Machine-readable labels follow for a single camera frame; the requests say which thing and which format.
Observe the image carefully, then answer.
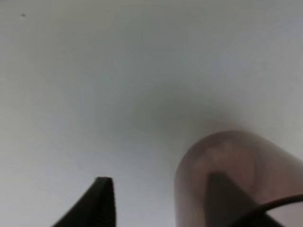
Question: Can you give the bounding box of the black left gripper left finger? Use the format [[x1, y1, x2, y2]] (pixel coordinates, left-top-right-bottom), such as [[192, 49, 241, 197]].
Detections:
[[54, 177, 116, 227]]

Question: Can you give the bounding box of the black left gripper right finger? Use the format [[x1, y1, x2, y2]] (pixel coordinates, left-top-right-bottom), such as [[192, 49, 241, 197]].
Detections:
[[206, 172, 285, 227]]

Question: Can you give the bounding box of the translucent pink plastic cup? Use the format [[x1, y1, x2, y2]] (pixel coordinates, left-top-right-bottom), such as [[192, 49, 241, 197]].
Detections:
[[175, 131, 303, 227]]

